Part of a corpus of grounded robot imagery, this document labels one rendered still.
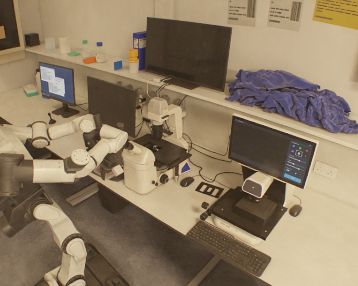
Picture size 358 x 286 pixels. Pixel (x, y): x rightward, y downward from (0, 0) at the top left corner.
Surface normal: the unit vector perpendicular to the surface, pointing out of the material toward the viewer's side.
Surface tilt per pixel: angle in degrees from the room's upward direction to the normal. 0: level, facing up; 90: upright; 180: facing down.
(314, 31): 90
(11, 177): 76
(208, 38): 86
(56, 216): 90
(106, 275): 0
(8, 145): 45
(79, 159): 29
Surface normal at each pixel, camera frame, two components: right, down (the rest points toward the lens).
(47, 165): 0.41, -0.60
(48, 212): 0.67, 0.39
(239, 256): -0.04, -0.82
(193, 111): -0.65, 0.38
